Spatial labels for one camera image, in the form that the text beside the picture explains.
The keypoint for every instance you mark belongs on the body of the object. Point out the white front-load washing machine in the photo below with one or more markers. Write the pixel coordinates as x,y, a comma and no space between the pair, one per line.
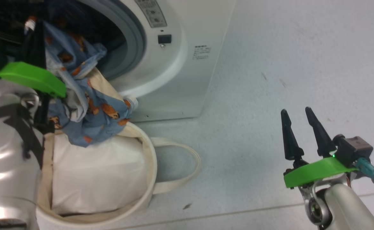
199,80

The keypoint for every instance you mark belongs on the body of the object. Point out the dark rectangular block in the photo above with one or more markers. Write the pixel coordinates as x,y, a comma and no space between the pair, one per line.
164,39

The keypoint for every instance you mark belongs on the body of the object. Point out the grey warning label sticker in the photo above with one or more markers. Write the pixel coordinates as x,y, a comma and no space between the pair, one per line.
152,12

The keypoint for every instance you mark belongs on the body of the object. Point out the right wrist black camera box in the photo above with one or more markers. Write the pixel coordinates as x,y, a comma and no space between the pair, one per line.
354,150

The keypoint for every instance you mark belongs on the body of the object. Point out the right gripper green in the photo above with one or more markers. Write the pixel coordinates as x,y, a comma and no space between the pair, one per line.
314,172

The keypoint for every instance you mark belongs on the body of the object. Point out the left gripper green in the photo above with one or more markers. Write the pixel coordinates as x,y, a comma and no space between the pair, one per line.
27,76

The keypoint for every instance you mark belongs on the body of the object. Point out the blue bear-print garment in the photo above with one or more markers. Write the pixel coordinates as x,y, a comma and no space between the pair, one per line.
100,121

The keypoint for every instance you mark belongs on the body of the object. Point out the cream canvas laundry basket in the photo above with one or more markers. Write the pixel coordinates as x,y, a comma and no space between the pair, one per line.
94,172

